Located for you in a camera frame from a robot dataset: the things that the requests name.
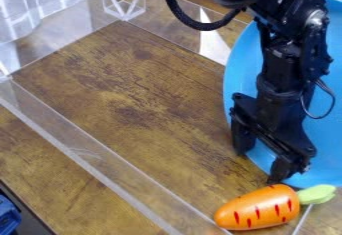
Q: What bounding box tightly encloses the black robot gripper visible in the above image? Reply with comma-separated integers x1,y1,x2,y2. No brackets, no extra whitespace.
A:
229,73,319,184

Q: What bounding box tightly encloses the orange toy carrot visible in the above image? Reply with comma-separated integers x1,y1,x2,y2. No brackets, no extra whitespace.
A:
214,184,337,231

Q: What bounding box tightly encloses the blue round plate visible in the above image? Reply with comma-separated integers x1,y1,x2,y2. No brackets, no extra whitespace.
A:
224,0,342,188

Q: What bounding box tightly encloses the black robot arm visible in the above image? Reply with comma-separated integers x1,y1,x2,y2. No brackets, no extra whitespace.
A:
217,0,333,184

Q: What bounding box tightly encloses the blue object at corner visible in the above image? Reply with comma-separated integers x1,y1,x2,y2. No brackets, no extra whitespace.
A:
0,195,22,235

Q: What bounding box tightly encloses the clear acrylic enclosure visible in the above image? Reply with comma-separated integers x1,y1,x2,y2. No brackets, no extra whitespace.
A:
0,0,342,235

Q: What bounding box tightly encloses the black braided cable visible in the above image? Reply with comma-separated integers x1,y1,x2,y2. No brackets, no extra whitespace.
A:
158,0,245,32

